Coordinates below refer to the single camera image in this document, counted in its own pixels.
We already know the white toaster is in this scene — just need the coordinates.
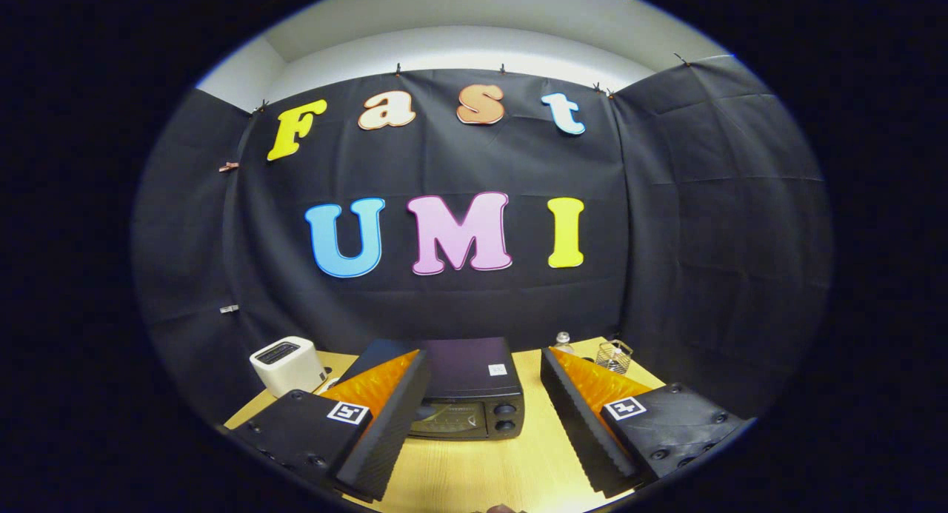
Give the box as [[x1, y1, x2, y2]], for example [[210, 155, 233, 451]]
[[250, 336, 327, 398]]

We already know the black backdrop cloth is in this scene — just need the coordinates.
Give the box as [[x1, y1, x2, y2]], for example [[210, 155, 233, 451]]
[[132, 54, 836, 425]]

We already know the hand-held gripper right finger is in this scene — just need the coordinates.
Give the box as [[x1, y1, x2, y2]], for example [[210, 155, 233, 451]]
[[540, 346, 749, 499]]

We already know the black toaster oven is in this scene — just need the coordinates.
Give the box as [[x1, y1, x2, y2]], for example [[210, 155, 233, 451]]
[[337, 337, 526, 441]]

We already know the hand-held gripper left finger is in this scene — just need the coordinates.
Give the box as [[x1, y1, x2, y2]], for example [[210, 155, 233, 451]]
[[233, 349, 432, 503]]

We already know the metal wire basket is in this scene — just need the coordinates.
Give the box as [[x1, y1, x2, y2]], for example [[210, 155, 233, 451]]
[[595, 339, 635, 375]]

